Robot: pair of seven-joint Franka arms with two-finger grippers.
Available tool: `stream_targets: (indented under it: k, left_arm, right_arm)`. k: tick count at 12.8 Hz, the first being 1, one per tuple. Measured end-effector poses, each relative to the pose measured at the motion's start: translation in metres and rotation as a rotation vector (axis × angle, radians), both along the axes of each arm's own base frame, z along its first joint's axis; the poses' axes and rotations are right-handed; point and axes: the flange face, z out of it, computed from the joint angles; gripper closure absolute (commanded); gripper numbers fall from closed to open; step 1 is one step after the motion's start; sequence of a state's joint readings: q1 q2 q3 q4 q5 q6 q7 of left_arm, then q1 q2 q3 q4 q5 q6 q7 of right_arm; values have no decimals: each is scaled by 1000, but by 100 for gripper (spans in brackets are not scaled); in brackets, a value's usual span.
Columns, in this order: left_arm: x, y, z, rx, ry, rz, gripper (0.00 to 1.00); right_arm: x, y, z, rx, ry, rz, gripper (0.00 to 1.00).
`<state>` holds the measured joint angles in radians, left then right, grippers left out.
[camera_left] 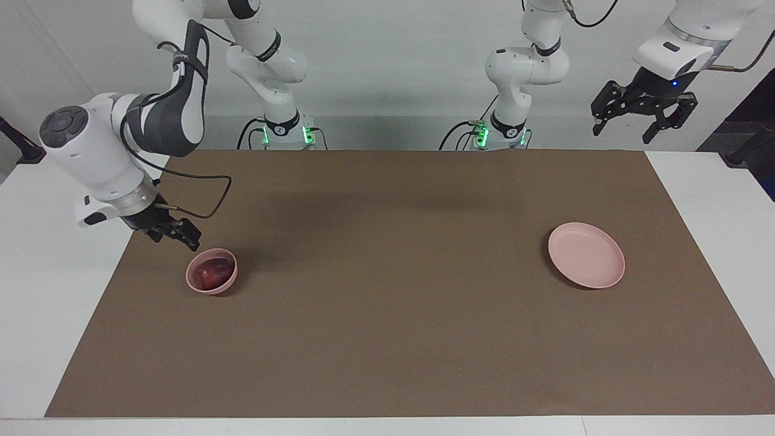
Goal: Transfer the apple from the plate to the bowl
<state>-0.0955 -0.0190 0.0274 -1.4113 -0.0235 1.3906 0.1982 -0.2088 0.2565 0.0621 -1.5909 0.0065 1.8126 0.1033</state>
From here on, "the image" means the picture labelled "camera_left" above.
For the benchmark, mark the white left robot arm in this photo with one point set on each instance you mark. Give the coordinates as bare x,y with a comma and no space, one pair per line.
527,66

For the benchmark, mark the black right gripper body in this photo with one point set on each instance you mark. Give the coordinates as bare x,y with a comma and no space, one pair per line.
150,218

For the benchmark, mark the pink bowl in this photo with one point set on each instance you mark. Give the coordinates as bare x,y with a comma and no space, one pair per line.
209,292

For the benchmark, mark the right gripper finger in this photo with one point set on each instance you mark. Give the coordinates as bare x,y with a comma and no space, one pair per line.
155,237
186,233

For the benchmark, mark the dark furniture piece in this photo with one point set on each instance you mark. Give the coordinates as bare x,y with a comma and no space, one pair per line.
757,103

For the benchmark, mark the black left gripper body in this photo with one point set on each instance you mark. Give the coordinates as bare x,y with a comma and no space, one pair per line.
657,94

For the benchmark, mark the dark red apple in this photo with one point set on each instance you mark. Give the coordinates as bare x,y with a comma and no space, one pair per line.
213,272

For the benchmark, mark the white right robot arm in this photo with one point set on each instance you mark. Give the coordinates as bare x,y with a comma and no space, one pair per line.
97,151

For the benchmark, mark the pink plate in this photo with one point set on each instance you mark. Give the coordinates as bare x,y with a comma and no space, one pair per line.
586,254

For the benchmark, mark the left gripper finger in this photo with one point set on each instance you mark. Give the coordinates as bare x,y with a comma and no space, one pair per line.
679,110
608,104

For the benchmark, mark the black clamp mount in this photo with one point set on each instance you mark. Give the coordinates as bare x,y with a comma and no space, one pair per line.
735,158
27,156

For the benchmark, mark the brown table mat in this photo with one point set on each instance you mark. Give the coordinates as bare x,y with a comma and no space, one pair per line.
393,290

